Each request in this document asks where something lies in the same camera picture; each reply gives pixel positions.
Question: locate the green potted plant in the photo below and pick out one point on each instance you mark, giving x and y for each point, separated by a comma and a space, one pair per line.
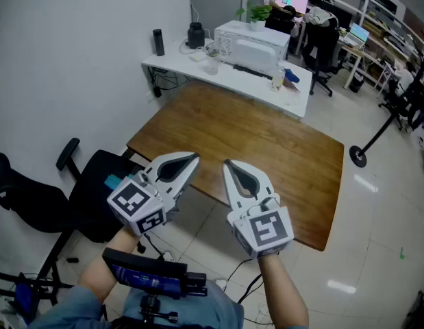
257, 25

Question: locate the small jar with green label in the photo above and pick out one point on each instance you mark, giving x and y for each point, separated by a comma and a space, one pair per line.
213, 51

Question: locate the pink computer monitor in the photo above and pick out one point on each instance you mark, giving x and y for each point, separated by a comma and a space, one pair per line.
294, 0

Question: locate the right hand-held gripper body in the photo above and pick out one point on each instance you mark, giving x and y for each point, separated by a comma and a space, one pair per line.
263, 231

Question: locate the black flat bar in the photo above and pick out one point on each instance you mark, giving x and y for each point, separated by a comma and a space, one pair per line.
252, 71

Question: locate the black monitor mount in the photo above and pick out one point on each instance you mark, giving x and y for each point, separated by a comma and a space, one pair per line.
153, 312

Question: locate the clear plastic wrap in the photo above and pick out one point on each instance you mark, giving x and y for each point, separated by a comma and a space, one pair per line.
294, 98

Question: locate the brown packet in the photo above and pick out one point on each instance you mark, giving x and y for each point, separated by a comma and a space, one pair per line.
291, 86

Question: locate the black wall adapter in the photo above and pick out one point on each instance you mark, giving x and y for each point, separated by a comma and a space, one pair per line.
157, 92

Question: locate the black swivel office chair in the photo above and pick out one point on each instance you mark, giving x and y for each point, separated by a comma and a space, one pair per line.
321, 46

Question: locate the person's right forearm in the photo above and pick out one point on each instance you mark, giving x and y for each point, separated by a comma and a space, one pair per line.
283, 293

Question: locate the small white box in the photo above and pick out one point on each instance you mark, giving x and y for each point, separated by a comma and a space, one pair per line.
197, 57

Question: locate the black tall cylinder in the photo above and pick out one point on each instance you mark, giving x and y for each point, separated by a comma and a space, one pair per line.
159, 43

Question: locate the brown wooden table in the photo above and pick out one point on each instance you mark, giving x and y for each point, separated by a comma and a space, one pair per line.
249, 132

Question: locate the clear glass cup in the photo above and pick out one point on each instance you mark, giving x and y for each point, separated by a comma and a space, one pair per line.
213, 68

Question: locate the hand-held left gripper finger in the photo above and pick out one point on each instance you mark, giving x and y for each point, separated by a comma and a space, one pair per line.
170, 156
189, 177

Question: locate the black chest-mounted monitor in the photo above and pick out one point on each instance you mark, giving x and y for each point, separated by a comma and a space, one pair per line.
146, 269

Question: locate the blue cloth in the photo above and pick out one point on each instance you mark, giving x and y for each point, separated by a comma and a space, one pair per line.
293, 76

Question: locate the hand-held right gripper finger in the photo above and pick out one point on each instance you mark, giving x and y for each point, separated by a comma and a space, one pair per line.
261, 182
232, 194

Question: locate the open laptop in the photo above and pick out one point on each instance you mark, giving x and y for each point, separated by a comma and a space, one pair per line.
359, 33

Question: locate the white microwave oven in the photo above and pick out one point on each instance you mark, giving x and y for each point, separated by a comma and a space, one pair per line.
252, 51

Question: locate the black stanchion post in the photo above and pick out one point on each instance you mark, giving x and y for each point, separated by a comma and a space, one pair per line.
358, 154

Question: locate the white desk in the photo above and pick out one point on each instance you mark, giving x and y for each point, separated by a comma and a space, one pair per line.
177, 63

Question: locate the person's left forearm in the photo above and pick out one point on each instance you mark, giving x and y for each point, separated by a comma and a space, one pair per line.
117, 243

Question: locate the black trash bin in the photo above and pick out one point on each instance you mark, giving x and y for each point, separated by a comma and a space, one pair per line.
356, 84

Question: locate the white wall socket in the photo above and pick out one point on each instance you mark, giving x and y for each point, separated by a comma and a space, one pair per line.
149, 98

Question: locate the white storage shelving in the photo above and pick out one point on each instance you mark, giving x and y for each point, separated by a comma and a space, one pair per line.
379, 19

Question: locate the blue plastic bag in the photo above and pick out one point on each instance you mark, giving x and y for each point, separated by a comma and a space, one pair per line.
112, 183

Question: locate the black jar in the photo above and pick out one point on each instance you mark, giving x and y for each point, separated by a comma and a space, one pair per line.
195, 36

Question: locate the clear plastic bottle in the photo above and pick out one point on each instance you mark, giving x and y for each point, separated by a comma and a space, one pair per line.
278, 80

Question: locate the white garment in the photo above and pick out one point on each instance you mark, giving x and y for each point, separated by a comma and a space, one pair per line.
318, 15

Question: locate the black office chair with armrest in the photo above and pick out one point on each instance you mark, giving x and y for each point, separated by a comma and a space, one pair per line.
95, 211

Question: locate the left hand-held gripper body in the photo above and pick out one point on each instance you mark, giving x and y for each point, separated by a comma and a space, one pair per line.
139, 207

